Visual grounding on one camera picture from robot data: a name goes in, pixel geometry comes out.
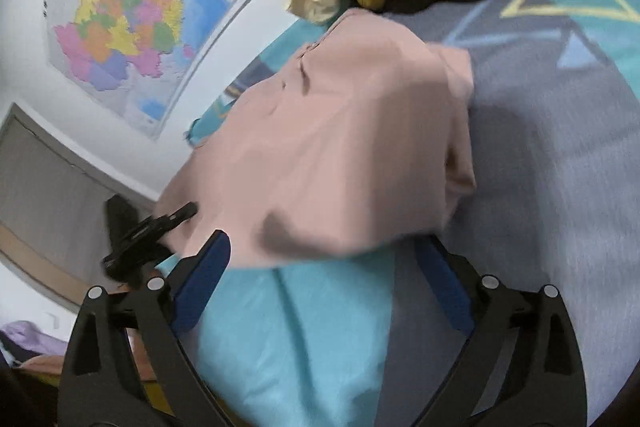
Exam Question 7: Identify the grey wooden wardrobe door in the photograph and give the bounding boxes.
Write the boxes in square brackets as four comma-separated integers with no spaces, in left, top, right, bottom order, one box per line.
[0,104,152,305]

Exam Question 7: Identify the purple cloth pile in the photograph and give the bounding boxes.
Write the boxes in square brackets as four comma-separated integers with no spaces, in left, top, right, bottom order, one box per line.
[1,321,67,363]

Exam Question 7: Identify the pink beige trousers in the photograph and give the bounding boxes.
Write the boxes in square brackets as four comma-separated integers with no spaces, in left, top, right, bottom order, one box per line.
[155,10,476,268]

